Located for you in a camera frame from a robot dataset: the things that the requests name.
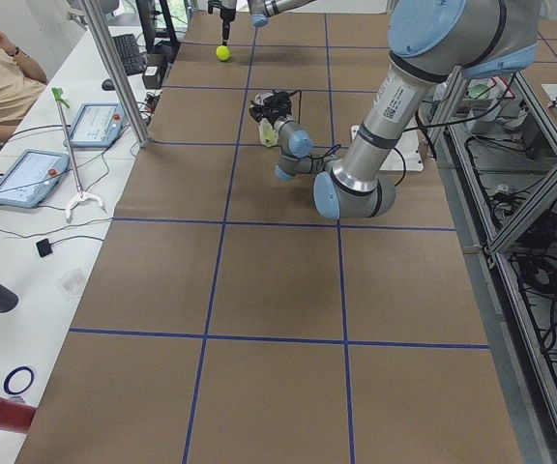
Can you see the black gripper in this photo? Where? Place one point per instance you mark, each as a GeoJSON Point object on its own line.
{"type": "Point", "coordinates": [224, 14]}
{"type": "Point", "coordinates": [273, 115]}

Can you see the yellow tennis ball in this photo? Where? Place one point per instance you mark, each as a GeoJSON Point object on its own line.
{"type": "Point", "coordinates": [223, 53]}

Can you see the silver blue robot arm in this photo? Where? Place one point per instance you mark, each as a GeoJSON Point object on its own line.
{"type": "Point", "coordinates": [427, 40]}
{"type": "Point", "coordinates": [260, 12]}

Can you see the black monitor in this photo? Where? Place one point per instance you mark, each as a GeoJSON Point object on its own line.
{"type": "Point", "coordinates": [149, 14]}

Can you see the black box with label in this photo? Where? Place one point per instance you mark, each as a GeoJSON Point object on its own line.
{"type": "Point", "coordinates": [155, 71]}

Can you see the black keyboard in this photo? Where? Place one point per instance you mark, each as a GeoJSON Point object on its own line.
{"type": "Point", "coordinates": [129, 54]}

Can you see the black computer mouse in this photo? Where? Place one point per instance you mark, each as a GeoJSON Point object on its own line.
{"type": "Point", "coordinates": [108, 85]}

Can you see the far teach pendant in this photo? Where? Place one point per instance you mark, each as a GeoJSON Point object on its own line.
{"type": "Point", "coordinates": [97, 125]}

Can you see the teach pendant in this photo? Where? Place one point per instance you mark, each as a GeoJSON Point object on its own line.
{"type": "Point", "coordinates": [32, 178]}
{"type": "Point", "coordinates": [97, 125]}

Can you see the reacher grabber tool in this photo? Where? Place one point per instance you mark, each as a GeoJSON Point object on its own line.
{"type": "Point", "coordinates": [82, 195]}

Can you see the near teach pendant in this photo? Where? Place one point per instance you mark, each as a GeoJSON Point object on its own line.
{"type": "Point", "coordinates": [32, 178]}

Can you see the small black square pad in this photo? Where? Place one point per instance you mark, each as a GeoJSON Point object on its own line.
{"type": "Point", "coordinates": [44, 247]}

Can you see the red cylinder tube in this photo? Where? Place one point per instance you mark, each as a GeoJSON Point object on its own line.
{"type": "Point", "coordinates": [15, 416]}

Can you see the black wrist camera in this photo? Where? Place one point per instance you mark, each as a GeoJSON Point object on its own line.
{"type": "Point", "coordinates": [213, 5]}
{"type": "Point", "coordinates": [279, 100]}

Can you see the circuit board with wires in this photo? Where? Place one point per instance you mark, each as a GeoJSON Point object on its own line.
{"type": "Point", "coordinates": [150, 102]}

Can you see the aluminium frame post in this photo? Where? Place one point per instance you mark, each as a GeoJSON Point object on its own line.
{"type": "Point", "coordinates": [107, 50]}

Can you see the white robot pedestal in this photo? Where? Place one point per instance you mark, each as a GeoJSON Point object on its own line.
{"type": "Point", "coordinates": [405, 155]}

